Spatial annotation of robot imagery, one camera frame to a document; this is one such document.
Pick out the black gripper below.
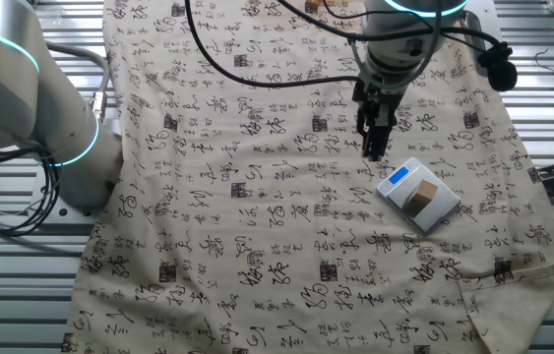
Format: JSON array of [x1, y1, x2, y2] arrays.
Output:
[[352, 80, 408, 163]]

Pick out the small wooden block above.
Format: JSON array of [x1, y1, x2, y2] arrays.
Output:
[[405, 179, 439, 218]]

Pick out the silver digital pocket scale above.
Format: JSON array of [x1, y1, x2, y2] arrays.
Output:
[[375, 156, 462, 236]]

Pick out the beige calligraphy print cloth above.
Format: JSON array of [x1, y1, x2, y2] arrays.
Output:
[[62, 0, 554, 354]]

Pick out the long looped black cable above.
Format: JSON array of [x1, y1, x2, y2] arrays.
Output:
[[183, 0, 360, 90]]

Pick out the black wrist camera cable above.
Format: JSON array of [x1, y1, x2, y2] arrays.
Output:
[[275, 0, 504, 53]]

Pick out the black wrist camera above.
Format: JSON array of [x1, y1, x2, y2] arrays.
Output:
[[476, 40, 520, 93]]

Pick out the grey metal camera bracket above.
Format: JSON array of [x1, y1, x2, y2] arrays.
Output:
[[459, 8, 493, 76]]

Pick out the thin black wire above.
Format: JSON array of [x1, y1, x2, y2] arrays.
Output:
[[533, 47, 554, 76]]

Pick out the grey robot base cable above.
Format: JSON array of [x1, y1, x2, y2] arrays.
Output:
[[44, 41, 112, 124]]

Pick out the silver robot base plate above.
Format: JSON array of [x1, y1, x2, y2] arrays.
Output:
[[29, 117, 125, 230]]

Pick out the black and white cable bundle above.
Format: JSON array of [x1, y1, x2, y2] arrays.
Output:
[[0, 139, 62, 238]]

